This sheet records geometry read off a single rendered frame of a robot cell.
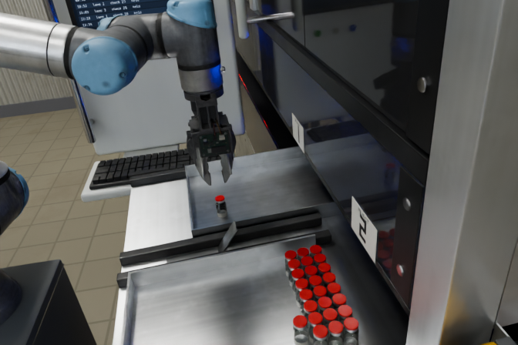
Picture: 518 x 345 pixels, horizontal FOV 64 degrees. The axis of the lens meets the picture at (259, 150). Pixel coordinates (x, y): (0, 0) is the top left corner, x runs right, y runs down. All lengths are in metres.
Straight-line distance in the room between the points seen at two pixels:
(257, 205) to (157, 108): 0.57
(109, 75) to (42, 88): 3.91
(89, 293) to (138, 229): 1.26
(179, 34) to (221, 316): 0.46
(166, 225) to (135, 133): 0.54
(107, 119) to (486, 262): 1.17
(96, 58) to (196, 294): 0.42
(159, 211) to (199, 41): 0.43
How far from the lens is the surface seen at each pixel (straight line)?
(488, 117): 0.37
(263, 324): 0.70
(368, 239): 0.63
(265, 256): 0.79
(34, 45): 0.64
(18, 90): 4.58
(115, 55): 0.58
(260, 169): 1.06
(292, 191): 0.96
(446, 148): 0.41
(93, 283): 2.22
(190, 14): 0.69
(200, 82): 0.72
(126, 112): 1.38
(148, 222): 0.95
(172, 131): 1.39
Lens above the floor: 1.43
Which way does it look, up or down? 29 degrees down
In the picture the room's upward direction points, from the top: 6 degrees counter-clockwise
